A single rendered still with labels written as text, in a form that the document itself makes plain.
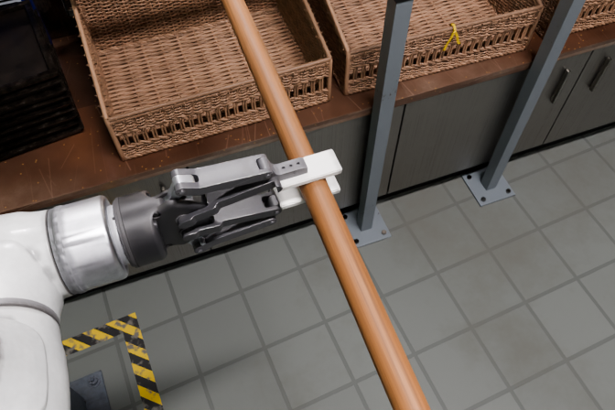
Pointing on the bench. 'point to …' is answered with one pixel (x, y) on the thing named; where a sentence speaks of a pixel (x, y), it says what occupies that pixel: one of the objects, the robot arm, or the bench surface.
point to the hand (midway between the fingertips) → (307, 179)
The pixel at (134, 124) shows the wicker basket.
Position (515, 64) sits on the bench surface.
